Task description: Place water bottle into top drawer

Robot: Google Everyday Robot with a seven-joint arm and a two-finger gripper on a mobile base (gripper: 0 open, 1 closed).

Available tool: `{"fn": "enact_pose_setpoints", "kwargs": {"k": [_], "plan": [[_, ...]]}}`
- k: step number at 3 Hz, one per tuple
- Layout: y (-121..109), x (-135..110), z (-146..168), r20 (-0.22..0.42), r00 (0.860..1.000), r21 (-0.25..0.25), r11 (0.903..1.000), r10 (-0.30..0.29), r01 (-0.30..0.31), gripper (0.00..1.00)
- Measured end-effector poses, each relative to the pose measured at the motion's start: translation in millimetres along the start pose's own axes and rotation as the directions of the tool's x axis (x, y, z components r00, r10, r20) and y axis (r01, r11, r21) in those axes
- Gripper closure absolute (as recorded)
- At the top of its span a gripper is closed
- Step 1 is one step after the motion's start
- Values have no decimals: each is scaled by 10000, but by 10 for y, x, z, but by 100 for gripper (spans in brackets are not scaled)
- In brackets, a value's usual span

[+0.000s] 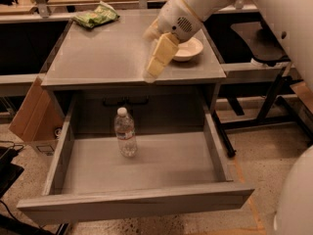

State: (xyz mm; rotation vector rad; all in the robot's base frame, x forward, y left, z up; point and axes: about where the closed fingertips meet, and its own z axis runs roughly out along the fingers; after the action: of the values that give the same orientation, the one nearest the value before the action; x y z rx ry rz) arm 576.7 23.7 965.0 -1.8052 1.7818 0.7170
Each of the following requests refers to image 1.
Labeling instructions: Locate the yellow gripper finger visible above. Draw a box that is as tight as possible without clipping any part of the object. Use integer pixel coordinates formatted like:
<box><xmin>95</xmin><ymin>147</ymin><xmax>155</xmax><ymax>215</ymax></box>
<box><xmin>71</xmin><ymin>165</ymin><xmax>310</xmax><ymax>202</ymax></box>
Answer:
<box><xmin>143</xmin><ymin>20</ymin><xmax>161</xmax><ymax>41</ymax></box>
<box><xmin>146</xmin><ymin>33</ymin><xmax>179</xmax><ymax>78</ymax></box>

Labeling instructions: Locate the white paper bowl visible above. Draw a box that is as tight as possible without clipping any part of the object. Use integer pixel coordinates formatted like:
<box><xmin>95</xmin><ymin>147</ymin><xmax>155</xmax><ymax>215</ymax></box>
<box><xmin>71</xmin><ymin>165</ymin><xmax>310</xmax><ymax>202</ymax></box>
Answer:
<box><xmin>173</xmin><ymin>37</ymin><xmax>203</xmax><ymax>62</ymax></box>

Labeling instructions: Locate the clear plastic water bottle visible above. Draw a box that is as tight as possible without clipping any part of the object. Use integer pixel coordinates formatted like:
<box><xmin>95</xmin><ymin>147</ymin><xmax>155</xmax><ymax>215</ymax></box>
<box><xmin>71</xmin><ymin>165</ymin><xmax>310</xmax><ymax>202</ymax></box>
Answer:
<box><xmin>114</xmin><ymin>107</ymin><xmax>138</xmax><ymax>158</ymax></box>

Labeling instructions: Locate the brown cardboard box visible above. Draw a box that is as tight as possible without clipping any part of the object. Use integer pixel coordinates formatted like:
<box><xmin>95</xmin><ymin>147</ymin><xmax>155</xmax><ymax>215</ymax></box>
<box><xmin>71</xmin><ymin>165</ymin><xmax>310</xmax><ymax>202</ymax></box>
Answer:
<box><xmin>9</xmin><ymin>77</ymin><xmax>64</xmax><ymax>156</ymax></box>

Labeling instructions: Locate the black side table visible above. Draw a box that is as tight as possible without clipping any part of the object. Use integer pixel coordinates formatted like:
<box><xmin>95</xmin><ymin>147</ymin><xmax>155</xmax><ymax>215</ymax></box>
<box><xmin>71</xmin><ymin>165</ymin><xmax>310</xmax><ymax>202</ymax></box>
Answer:
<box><xmin>213</xmin><ymin>20</ymin><xmax>313</xmax><ymax>158</ymax></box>

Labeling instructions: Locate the green chip bag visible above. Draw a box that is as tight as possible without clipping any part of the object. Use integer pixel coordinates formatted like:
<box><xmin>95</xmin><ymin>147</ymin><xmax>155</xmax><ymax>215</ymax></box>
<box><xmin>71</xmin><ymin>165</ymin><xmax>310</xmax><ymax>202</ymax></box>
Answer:
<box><xmin>72</xmin><ymin>1</ymin><xmax>119</xmax><ymax>29</ymax></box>

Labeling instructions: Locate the grey cabinet with top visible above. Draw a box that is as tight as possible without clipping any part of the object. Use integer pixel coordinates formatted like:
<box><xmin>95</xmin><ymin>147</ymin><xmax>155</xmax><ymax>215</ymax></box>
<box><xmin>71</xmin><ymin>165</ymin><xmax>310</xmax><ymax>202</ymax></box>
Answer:
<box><xmin>43</xmin><ymin>10</ymin><xmax>225</xmax><ymax>136</ymax></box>

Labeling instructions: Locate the open grey top drawer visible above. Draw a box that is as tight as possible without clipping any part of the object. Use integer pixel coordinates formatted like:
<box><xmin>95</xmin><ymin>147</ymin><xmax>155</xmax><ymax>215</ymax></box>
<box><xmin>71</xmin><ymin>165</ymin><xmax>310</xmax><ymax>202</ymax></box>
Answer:
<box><xmin>18</xmin><ymin>93</ymin><xmax>253</xmax><ymax>224</ymax></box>

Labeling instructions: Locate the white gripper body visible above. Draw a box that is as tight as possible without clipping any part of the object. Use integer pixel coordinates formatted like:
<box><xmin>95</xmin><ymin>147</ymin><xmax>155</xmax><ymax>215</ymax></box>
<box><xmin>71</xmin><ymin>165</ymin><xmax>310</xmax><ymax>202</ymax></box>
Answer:
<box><xmin>157</xmin><ymin>0</ymin><xmax>202</xmax><ymax>42</ymax></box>

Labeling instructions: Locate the black equipment at left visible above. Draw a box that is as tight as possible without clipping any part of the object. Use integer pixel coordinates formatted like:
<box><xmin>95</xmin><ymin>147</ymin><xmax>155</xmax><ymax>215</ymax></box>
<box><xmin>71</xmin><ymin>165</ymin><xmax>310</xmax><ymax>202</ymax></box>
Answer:
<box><xmin>0</xmin><ymin>141</ymin><xmax>24</xmax><ymax>198</ymax></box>

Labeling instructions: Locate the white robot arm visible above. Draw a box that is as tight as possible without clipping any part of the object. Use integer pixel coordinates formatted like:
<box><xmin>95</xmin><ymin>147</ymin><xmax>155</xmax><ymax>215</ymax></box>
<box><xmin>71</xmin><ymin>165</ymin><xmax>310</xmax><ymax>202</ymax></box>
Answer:
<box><xmin>144</xmin><ymin>0</ymin><xmax>313</xmax><ymax>235</ymax></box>

